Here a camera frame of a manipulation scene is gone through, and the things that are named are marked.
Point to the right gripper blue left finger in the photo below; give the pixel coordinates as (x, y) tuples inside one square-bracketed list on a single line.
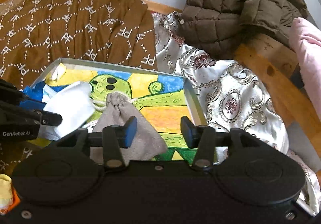
[(111, 139)]

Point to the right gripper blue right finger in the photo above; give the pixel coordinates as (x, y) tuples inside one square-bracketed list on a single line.
[(205, 139)]

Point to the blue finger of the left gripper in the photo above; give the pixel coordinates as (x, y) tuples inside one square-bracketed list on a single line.
[(11, 95), (45, 117)]

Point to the white cloth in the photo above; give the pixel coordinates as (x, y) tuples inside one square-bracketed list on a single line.
[(74, 105)]

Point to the grey-brown drawstring pouch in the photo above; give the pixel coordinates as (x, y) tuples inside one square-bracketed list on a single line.
[(139, 139)]

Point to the white floral satin quilt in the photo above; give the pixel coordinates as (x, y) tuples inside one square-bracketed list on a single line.
[(230, 96)]

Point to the grey tray with drawing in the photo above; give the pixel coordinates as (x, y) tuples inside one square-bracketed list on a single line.
[(161, 98)]

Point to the brown PF patterned quilt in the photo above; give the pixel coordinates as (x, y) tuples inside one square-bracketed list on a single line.
[(38, 32)]

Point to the brown puffer jacket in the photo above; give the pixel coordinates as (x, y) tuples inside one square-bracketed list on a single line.
[(219, 26)]

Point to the pink folded blanket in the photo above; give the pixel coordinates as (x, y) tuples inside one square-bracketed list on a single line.
[(304, 39)]

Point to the wooden bed frame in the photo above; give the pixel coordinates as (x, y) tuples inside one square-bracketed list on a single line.
[(288, 100)]

